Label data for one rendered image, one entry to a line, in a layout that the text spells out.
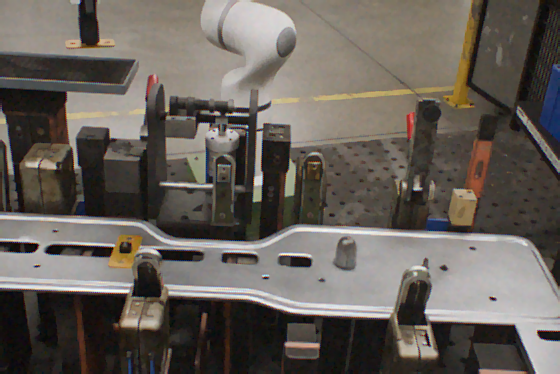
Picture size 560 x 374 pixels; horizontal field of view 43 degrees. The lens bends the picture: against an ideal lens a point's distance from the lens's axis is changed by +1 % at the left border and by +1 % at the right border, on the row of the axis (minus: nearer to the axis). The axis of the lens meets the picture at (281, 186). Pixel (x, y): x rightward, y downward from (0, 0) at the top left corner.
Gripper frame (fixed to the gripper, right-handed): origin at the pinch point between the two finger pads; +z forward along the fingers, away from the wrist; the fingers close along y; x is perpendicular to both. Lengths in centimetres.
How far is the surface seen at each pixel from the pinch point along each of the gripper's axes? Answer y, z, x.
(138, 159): 18.9, 16.7, 5.2
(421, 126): 34, 7, 49
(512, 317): 63, 25, 52
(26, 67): -5.5, 8.5, -11.2
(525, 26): -174, 62, 229
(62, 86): 4.2, 8.7, -5.5
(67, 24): -408, 126, 11
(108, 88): 6.7, 8.6, 2.1
